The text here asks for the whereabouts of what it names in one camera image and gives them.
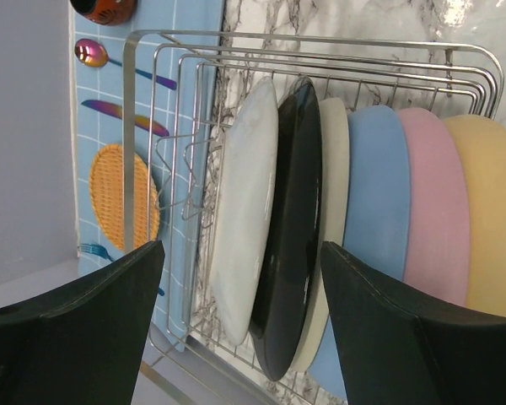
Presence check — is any iridescent rainbow spoon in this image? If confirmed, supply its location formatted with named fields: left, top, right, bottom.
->
left=73, top=38, right=177, bottom=90

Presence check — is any white ceramic plate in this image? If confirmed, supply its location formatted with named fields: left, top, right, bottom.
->
left=209, top=77, right=278, bottom=345

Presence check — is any woven wicker round trivet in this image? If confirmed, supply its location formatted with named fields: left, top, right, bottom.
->
left=89, top=144, right=160, bottom=251

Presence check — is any pink plate in rack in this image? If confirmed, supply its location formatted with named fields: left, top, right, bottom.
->
left=398, top=107, right=470, bottom=306

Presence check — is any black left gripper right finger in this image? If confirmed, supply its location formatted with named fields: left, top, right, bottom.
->
left=320, top=242, right=506, bottom=404

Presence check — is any iridescent rainbow knife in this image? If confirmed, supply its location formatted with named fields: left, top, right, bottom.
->
left=81, top=99, right=170, bottom=138

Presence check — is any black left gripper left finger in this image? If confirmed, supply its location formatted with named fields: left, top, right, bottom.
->
left=0, top=240, right=165, bottom=404

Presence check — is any blue checked placemat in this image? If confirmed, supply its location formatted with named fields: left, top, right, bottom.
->
left=75, top=1, right=224, bottom=346

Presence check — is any blue metal fork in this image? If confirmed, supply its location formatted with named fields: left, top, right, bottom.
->
left=76, top=242, right=165, bottom=296

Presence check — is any steel wire dish rack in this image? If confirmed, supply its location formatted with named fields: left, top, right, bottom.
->
left=122, top=30, right=505, bottom=404

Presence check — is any yellow plate in rack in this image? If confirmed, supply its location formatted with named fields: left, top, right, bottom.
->
left=444, top=115, right=506, bottom=316

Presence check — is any blue plate in rack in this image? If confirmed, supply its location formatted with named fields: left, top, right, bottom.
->
left=306, top=105, right=413, bottom=400

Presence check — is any cream plate in rack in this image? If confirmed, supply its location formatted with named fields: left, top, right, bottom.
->
left=291, top=98, right=350, bottom=372

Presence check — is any orange and black mug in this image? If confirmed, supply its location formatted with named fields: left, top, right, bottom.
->
left=70, top=0, right=137, bottom=26

